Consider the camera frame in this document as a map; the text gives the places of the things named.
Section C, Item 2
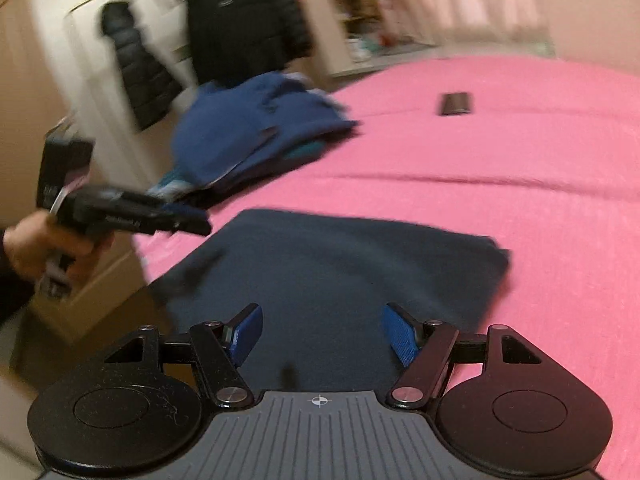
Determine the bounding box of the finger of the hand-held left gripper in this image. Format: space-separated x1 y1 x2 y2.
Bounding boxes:
150 201 210 220
150 216 214 237

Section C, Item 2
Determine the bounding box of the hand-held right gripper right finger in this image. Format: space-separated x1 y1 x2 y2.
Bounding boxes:
382 303 544 409

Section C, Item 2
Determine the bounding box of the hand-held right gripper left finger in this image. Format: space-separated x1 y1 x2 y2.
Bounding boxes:
102 303 264 409

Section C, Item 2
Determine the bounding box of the dark grey-blue fleece sweater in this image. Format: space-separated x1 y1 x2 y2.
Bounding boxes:
144 208 512 397

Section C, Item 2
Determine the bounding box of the person's left hand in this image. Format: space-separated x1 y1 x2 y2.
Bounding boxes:
4 209 117 294

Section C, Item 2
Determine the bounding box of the striped shirt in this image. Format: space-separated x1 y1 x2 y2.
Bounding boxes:
149 169 193 203

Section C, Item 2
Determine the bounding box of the blue garment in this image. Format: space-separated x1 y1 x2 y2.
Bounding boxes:
169 72 360 197

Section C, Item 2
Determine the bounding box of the teal garment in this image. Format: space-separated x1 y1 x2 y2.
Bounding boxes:
284 141 327 162

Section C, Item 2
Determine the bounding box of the beige wooden door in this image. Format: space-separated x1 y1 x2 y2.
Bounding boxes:
0 0 76 221

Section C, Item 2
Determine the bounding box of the small black puffer jacket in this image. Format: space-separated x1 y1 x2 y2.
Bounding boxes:
99 0 184 134

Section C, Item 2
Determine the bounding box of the pink blanket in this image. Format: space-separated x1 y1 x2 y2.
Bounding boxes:
132 55 640 480

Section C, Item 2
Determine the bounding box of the large black puffer jacket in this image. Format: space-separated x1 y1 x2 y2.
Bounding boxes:
181 0 314 87

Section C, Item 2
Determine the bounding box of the black smartphone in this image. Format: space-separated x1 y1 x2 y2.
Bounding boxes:
438 91 474 117

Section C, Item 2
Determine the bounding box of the white plastic bag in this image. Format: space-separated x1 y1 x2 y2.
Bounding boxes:
346 34 382 64

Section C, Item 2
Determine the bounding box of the wooden shelf with items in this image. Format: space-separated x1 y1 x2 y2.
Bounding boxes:
320 0 442 72

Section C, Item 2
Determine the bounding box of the pink sheer curtain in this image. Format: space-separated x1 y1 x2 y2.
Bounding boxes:
400 0 553 47

